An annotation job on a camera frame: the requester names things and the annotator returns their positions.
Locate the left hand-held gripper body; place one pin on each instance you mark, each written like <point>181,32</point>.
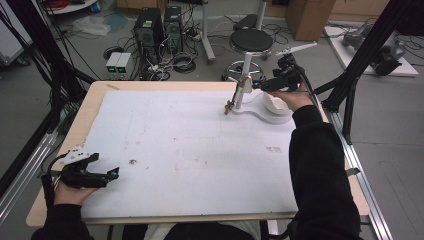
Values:
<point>75,155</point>

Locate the grey power supply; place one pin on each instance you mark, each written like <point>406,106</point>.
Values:
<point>112,65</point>
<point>124,65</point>

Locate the person's lap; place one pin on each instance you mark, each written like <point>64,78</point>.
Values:
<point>200,232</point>

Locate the black flat pedal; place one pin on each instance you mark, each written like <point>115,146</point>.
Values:
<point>245,21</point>

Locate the grey metal stand leg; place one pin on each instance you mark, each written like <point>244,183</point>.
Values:
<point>207,36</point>

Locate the white floor board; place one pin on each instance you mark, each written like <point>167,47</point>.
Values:
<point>346,55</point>

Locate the black stool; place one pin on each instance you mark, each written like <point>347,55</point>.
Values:
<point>250,40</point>

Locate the large black computer tower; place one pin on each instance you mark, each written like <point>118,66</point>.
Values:
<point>148,33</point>

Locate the round white table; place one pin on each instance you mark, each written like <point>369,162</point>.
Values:
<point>71,7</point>

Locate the cardboard box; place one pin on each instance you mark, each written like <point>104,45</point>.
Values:
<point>308,18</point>

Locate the slim black computer tower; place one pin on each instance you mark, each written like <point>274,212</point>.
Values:
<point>173,28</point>

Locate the person's left hand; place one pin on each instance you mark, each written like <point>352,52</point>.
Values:
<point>70,196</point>

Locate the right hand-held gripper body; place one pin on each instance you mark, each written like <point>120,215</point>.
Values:
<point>285,81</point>

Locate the grey tape piece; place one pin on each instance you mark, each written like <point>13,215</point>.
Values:
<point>354,171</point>

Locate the grey machine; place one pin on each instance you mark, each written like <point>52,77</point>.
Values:
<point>386,56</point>

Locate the aluminium rail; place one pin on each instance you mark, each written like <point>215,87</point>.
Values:
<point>23,180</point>
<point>363,180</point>

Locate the brown tape strip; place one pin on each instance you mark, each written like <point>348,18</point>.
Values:
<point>112,87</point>

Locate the white bowl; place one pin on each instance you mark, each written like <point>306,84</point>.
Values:
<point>276,105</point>

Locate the wooden table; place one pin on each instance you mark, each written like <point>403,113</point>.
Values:
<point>90,96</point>

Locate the clear plastic bag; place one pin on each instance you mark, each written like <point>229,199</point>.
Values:
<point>90,25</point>

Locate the white mat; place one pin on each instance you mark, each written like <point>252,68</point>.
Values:
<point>173,186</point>

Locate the person's right hand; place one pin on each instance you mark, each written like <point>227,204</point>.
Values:
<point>295,99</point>

